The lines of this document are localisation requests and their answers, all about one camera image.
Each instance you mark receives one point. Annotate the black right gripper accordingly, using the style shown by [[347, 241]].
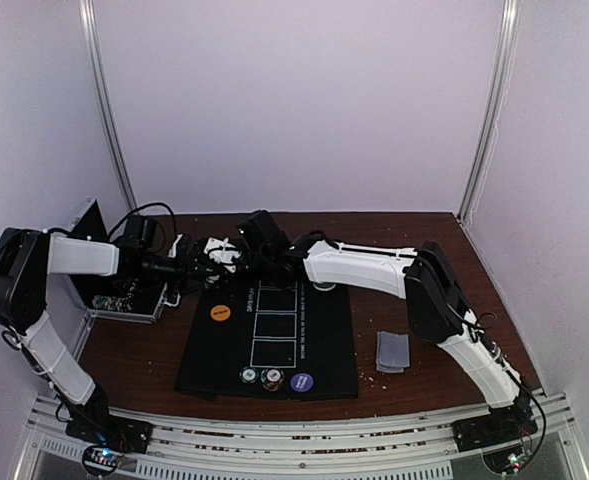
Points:
[[253, 257]]

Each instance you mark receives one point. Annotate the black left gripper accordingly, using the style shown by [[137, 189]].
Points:
[[185, 268]]

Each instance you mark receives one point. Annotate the orange big blind button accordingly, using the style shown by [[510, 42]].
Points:
[[220, 313]]

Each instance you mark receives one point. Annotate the dark dealer button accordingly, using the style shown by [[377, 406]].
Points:
[[324, 286]]

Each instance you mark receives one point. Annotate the mixed colour chip stack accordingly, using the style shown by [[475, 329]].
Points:
[[272, 379]]

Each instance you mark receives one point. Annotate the purple small blind button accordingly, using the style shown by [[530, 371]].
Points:
[[302, 383]]

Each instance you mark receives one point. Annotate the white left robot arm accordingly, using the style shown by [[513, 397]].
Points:
[[29, 257]]

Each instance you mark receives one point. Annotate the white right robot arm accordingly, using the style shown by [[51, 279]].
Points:
[[437, 308]]

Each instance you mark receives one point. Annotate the black poker play mat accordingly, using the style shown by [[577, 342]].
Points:
[[295, 328]]

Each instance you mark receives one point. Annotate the aluminium poker chip case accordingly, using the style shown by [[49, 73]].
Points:
[[116, 297]]

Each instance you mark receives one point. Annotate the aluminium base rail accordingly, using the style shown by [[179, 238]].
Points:
[[413, 446]]

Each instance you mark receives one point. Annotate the aluminium frame post left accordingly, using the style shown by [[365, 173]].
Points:
[[92, 39]]

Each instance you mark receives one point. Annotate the aluminium frame post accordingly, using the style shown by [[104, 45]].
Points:
[[92, 39], [489, 128]]

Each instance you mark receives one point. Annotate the aluminium frame post right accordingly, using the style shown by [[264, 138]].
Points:
[[489, 128]]

